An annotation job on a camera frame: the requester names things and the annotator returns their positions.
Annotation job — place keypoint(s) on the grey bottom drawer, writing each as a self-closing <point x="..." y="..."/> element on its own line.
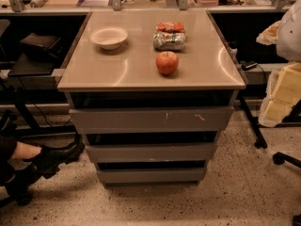
<point x="150" y="176"/>

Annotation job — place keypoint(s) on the grey drawer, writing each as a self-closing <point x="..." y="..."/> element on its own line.
<point x="150" y="120"/>
<point x="151" y="152"/>
<point x="150" y="176"/>

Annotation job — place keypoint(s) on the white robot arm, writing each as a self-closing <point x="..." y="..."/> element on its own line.
<point x="284" y="86"/>

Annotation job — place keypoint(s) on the grey drawer cabinet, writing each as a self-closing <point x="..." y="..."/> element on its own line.
<point x="127" y="78"/>

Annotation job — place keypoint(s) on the grey top drawer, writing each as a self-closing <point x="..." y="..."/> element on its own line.
<point x="150" y="120"/>

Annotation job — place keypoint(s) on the grey middle drawer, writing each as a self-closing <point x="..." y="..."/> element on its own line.
<point x="151" y="152"/>

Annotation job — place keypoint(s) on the red apple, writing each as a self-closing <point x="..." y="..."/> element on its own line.
<point x="167" y="62"/>

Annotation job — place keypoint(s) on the green silver chip bag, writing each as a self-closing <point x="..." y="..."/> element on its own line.
<point x="169" y="41"/>

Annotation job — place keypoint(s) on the white bowl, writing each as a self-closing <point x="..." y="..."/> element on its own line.
<point x="109" y="37"/>

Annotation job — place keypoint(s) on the red chip bag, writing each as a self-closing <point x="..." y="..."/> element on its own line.
<point x="170" y="27"/>

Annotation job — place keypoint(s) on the black power adapter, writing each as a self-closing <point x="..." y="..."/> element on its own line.
<point x="246" y="66"/>

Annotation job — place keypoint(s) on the black table leg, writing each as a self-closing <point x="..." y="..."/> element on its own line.
<point x="260" y="141"/>

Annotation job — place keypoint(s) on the black leather shoe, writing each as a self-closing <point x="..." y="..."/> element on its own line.
<point x="48" y="160"/>

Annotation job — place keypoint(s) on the black box on shelf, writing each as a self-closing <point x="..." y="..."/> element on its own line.
<point x="41" y="47"/>

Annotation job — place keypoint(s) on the black chair base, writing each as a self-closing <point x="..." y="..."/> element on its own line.
<point x="280" y="158"/>

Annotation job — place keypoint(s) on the person's leg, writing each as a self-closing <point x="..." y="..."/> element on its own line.
<point x="10" y="148"/>

